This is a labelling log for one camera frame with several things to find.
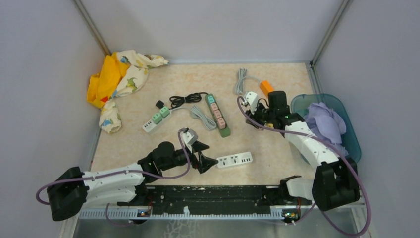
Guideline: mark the yellow dinosaur cloth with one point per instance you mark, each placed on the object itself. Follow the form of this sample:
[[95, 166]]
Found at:
[[123, 73]]

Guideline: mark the black plug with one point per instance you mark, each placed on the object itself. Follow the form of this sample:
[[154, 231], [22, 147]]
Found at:
[[159, 104]]

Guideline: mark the orange power strip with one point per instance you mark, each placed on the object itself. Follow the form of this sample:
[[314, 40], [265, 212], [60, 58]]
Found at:
[[266, 87]]

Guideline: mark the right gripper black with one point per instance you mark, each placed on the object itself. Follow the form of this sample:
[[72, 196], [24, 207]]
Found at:
[[254, 117]]

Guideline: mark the white usb power strip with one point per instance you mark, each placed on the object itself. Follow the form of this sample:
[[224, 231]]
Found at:
[[234, 160]]

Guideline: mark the small white green-plug strip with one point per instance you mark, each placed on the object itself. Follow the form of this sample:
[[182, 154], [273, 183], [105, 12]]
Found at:
[[157, 120]]

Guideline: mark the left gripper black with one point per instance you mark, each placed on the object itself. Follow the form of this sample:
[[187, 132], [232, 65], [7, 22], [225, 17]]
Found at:
[[204, 163]]

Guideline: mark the grey coiled cable small strip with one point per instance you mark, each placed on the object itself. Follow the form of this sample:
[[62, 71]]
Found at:
[[196, 113]]

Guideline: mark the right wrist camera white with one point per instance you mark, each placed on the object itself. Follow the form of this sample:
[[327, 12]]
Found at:
[[250, 99]]

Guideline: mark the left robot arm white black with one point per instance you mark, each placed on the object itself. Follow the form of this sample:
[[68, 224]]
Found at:
[[75, 190]]

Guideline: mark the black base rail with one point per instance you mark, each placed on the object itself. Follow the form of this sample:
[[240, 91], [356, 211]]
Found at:
[[211, 200]]

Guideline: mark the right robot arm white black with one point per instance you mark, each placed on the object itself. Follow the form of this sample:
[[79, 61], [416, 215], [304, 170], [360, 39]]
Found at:
[[333, 185]]

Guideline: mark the teal plastic bin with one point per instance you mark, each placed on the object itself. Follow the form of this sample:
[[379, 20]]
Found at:
[[301, 103]]

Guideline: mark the green long power strip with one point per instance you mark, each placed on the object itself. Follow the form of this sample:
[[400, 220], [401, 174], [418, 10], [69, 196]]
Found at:
[[217, 115]]

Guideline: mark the purple cloth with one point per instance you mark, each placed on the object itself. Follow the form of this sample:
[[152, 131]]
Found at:
[[327, 125]]

